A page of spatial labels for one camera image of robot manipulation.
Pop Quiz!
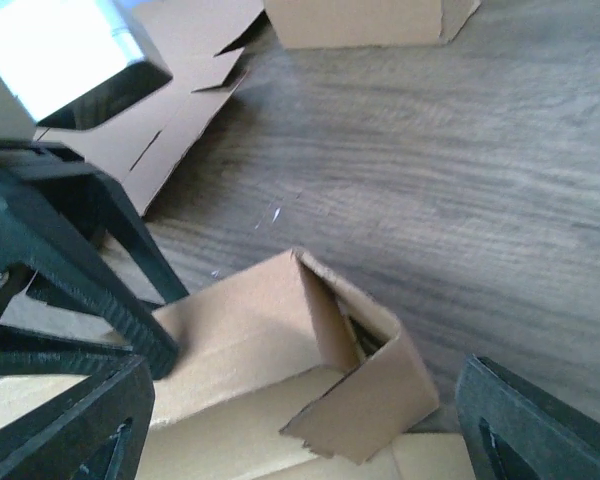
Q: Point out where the small cardboard box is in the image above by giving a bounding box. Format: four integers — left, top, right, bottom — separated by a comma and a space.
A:
0, 247, 481, 480

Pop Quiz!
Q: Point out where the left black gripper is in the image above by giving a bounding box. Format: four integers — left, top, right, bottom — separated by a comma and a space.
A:
0, 142, 188, 380

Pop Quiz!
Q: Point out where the large flat cardboard blank front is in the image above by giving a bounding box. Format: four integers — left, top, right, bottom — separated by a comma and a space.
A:
36, 0, 263, 213

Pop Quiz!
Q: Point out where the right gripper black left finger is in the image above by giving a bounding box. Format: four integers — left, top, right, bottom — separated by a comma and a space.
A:
0, 356, 155, 479

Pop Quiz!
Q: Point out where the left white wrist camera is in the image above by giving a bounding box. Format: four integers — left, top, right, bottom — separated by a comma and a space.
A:
0, 1, 173, 140

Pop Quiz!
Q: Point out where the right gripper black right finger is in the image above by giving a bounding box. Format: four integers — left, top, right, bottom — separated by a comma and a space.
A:
455, 355, 600, 479

